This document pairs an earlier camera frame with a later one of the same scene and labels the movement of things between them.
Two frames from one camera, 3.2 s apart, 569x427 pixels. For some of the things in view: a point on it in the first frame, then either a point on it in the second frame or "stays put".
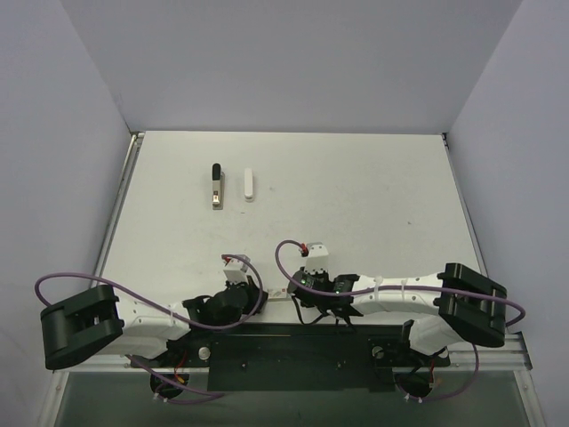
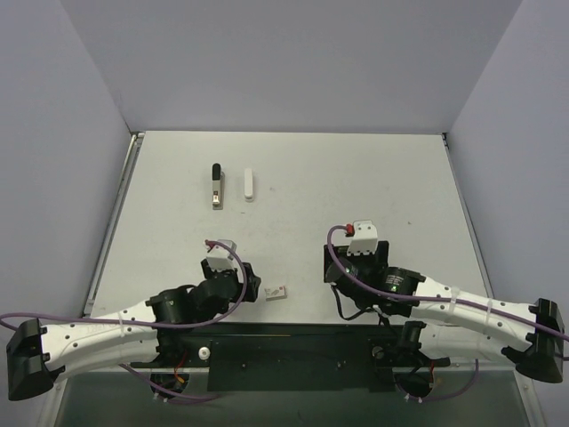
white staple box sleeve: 248,184 stays put
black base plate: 306,357 stays put
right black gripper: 295,286 to 382,254
